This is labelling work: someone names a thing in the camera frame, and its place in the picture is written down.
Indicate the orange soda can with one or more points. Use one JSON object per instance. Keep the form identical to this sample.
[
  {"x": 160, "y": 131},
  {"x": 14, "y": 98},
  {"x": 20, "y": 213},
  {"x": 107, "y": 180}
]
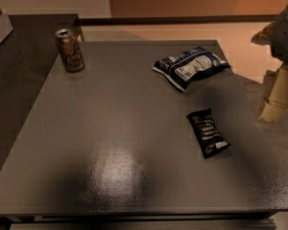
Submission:
[{"x": 69, "y": 49}]

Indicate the black snack packet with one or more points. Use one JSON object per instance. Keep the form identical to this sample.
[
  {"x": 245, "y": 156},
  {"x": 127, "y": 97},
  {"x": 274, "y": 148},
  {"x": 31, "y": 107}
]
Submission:
[{"x": 209, "y": 137}]

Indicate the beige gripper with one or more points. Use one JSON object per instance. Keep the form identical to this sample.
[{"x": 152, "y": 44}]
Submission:
[{"x": 286, "y": 37}]

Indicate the blue chip bag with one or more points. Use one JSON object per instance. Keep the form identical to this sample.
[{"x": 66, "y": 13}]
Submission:
[{"x": 192, "y": 65}]

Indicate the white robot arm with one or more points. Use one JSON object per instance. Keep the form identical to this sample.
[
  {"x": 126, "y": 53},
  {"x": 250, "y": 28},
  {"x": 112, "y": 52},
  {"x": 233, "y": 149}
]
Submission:
[{"x": 275, "y": 35}]

